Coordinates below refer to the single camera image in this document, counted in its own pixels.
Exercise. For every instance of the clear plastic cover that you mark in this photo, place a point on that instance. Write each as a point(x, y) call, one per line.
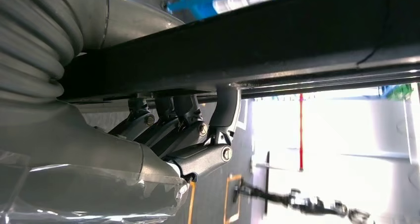
point(13, 216)

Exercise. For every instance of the blue metal shelf rack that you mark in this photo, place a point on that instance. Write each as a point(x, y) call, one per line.
point(197, 9)

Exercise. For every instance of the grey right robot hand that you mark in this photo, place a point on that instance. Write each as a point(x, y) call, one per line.
point(82, 143)

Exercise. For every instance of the yellow floor tape square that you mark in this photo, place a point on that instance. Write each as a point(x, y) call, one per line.
point(226, 199)
point(191, 202)

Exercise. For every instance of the green plastic crate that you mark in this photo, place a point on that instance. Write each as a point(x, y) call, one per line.
point(400, 92)

